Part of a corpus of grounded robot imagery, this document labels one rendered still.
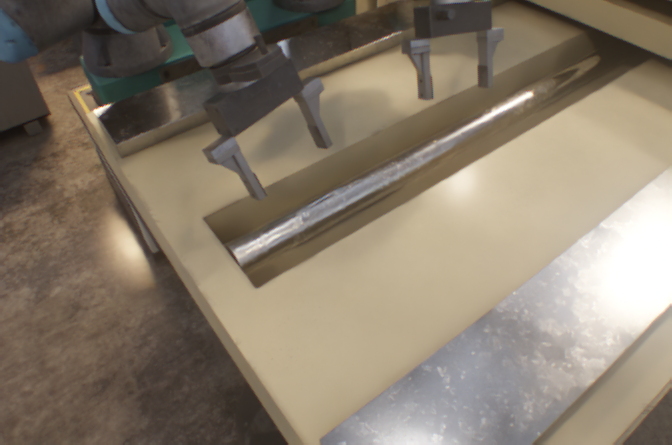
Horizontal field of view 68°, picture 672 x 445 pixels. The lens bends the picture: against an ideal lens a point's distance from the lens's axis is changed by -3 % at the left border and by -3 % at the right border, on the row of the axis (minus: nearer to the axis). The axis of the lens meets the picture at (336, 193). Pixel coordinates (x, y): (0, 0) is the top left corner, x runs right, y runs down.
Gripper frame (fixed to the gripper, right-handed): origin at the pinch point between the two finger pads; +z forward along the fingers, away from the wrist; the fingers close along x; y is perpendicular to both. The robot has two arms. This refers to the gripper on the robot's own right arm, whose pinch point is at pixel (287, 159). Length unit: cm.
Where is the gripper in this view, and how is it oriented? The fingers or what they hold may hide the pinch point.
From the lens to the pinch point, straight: 76.1
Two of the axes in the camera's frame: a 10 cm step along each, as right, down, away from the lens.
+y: -6.1, -1.7, 7.8
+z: 3.9, 7.9, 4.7
